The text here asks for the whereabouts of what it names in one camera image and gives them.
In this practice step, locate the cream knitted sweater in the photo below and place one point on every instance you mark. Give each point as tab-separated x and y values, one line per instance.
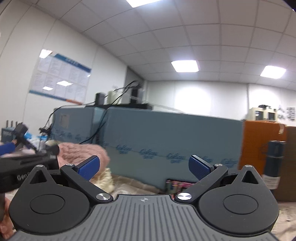
103	180

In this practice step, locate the brown cardboard box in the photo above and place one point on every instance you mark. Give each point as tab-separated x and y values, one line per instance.
286	188

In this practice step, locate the black device on boxes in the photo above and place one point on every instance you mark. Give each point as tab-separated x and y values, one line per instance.
136	95

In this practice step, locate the white cabinet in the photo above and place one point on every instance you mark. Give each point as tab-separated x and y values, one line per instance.
262	114

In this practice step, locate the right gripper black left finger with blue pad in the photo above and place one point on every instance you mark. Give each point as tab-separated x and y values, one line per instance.
79	177

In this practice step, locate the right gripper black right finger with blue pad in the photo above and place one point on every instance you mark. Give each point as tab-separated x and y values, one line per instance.
209	177

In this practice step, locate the pink knitted sweater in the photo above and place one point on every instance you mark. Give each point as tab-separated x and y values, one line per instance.
77	153

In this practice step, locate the large blue-grey cardboard box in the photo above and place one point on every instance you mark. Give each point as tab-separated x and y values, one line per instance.
154	146

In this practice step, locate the wall notice board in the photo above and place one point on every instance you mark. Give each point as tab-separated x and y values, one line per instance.
58	77

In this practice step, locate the orange cardboard box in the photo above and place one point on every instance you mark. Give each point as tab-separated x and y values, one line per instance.
256	136

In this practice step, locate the dark blue thermos bottle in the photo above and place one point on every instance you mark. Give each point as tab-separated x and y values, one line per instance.
274	158

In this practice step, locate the smartphone showing video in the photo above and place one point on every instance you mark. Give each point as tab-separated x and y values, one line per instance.
175	186

